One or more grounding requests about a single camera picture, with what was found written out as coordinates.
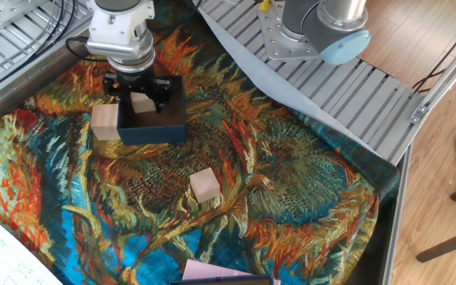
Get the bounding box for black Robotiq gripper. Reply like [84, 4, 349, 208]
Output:
[102, 67, 173, 115]

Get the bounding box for light wooden cube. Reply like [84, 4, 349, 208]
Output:
[189, 167, 222, 204]
[90, 103, 121, 142]
[130, 92, 158, 115]

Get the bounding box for dark blue gift box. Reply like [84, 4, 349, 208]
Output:
[116, 74, 188, 146]

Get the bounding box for pink gift box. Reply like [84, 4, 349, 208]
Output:
[181, 259, 283, 285]

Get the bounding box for dark blue box lid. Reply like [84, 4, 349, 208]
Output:
[169, 274, 276, 285]

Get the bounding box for grey perforated metal plate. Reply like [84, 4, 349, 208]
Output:
[0, 0, 50, 31]

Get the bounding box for sunflower painting print cloth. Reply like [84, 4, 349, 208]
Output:
[0, 0, 401, 285]

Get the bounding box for white printed paper sheet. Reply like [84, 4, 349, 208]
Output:
[0, 207, 63, 285]

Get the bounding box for aluminium table edge beam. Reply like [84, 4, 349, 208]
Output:
[381, 24, 456, 285]

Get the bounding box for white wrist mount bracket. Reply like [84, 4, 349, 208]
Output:
[85, 0, 157, 56]

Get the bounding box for aluminium table frame rail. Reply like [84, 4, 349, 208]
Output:
[0, 13, 110, 134]

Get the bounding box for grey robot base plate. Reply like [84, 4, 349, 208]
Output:
[257, 0, 324, 63]

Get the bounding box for metal corner bracket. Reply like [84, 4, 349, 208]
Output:
[408, 104, 430, 125]

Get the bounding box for black floor cables pair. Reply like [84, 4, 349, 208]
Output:
[412, 11, 456, 95]

